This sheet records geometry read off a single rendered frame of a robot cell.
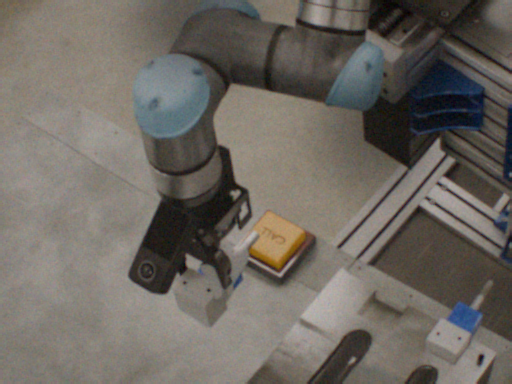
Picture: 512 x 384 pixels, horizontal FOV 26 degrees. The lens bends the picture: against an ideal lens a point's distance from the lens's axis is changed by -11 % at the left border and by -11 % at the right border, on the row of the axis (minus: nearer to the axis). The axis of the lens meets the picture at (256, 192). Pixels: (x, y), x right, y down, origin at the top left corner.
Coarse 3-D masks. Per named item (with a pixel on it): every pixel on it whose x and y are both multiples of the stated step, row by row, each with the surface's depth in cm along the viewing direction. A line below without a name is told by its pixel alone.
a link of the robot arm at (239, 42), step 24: (216, 0) 125; (240, 0) 125; (192, 24) 123; (216, 24) 122; (240, 24) 122; (264, 24) 122; (192, 48) 121; (216, 48) 121; (240, 48) 121; (264, 48) 120; (240, 72) 122; (264, 72) 121
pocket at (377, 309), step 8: (376, 296) 149; (368, 304) 148; (376, 304) 150; (384, 304) 149; (392, 304) 148; (360, 312) 147; (368, 312) 149; (376, 312) 149; (384, 312) 149; (392, 312) 148; (400, 312) 147; (376, 320) 148; (384, 320) 148; (392, 320) 148; (392, 328) 147
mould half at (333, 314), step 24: (336, 288) 149; (360, 288) 148; (312, 312) 147; (336, 312) 146; (408, 312) 145; (288, 336) 145; (312, 336) 145; (336, 336) 144; (384, 336) 143; (408, 336) 143; (288, 360) 143; (312, 360) 143; (384, 360) 141; (408, 360) 141; (432, 360) 140
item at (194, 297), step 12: (252, 240) 149; (180, 276) 144; (192, 276) 144; (204, 276) 143; (240, 276) 146; (180, 288) 143; (192, 288) 143; (204, 288) 142; (180, 300) 144; (192, 300) 142; (204, 300) 141; (216, 300) 143; (192, 312) 145; (204, 312) 142; (216, 312) 144; (204, 324) 145
